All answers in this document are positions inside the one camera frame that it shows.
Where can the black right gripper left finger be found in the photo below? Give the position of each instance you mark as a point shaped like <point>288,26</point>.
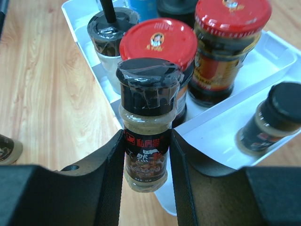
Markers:
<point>85,193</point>

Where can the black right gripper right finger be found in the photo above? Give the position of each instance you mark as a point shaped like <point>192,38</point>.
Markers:
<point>208,193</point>

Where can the small black lid spice jar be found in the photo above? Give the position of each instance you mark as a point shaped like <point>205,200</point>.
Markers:
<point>275,118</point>
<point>149,88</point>
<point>10,150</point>

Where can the white powder jar black lid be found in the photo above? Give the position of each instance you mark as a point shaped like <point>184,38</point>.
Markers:
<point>106,30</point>

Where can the salt jar silver lid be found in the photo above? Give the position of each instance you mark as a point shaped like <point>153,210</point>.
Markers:
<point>146,9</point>

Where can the black knob grinder bottle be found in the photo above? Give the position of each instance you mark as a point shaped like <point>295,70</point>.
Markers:
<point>182,10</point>

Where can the white divided organizer tray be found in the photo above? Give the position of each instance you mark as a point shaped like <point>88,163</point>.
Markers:
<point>210,130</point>

